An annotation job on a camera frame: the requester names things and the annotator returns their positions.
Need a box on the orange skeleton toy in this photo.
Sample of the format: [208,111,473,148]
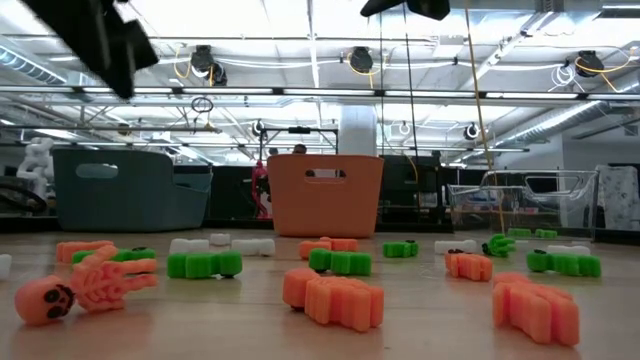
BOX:
[282,268,386,334]
[298,240,334,261]
[444,249,494,283]
[319,236,359,253]
[55,240,115,265]
[491,271,581,348]
[13,244,159,327]

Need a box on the thin black hanging line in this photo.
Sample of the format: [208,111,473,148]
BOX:
[378,0,385,156]

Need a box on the long ceiling light bar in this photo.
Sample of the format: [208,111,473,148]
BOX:
[0,85,640,99]

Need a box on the white round column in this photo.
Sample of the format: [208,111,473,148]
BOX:
[339,104,378,157]

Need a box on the white humanoid figure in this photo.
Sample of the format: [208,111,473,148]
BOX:
[16,137,55,201]

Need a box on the teal plastic bin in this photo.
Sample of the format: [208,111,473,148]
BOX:
[52,148,214,234]

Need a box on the black equipment cabinet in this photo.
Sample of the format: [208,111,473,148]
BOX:
[379,154,449,226]
[209,164,269,221]

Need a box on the pink figure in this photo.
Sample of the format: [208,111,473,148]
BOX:
[251,159,272,220]

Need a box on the orange plastic bin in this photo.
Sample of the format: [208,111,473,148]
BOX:
[266,153,385,240]

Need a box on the clear plastic bin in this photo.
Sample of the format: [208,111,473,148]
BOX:
[447,169,600,241]

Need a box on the white patterned cloth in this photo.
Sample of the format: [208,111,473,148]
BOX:
[596,164,640,231]

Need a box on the large black cable reel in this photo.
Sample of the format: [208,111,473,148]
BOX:
[574,49,605,79]
[348,46,375,76]
[189,44,229,87]

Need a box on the silver air duct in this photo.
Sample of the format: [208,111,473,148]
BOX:
[0,44,69,86]
[492,99,640,149]

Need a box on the black hanging cable loop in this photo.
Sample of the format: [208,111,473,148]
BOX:
[190,96,215,115]

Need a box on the thin yellow cable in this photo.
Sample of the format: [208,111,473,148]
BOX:
[463,0,507,234]

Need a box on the black gantry frame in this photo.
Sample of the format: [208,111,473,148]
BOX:
[257,126,340,157]

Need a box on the black aluminium table frame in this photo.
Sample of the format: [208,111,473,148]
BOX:
[0,214,640,246]

